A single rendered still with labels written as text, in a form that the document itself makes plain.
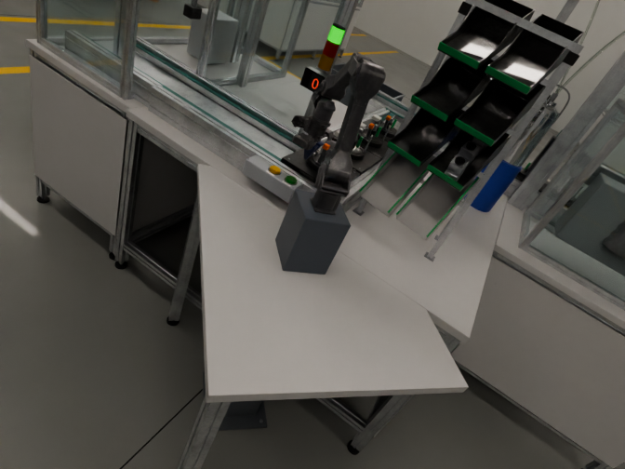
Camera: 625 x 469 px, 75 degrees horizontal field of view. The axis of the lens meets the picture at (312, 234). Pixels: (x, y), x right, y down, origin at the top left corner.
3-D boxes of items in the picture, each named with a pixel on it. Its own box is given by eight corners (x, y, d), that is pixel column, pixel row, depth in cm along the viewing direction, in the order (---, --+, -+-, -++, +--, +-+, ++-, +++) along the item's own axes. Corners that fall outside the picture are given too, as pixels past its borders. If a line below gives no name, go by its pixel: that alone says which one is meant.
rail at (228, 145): (327, 228, 145) (339, 204, 139) (148, 110, 164) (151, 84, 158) (334, 222, 149) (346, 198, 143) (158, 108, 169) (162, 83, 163)
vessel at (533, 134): (520, 170, 192) (578, 95, 170) (493, 155, 195) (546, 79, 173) (522, 163, 203) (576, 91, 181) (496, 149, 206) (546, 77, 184)
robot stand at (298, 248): (282, 271, 119) (305, 218, 108) (274, 239, 129) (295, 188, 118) (325, 274, 124) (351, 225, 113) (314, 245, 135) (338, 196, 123)
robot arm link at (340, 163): (389, 67, 100) (378, 65, 106) (363, 57, 98) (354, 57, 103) (347, 188, 111) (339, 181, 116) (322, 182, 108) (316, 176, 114)
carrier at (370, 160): (359, 176, 166) (373, 150, 159) (312, 147, 171) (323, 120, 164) (379, 162, 185) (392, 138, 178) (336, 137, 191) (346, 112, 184)
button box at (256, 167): (287, 203, 140) (293, 189, 137) (241, 172, 145) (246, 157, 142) (298, 197, 146) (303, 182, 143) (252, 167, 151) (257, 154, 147)
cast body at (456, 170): (454, 184, 128) (462, 168, 122) (442, 177, 130) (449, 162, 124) (465, 169, 132) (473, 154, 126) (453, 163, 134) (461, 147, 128)
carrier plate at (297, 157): (333, 195, 146) (335, 191, 145) (280, 162, 151) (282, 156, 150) (358, 177, 165) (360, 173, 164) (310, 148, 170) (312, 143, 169)
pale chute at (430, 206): (426, 241, 137) (427, 236, 133) (395, 218, 141) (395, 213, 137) (478, 181, 140) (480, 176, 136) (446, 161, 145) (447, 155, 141)
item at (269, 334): (206, 403, 84) (208, 395, 82) (196, 169, 149) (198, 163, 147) (462, 393, 112) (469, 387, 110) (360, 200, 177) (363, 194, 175)
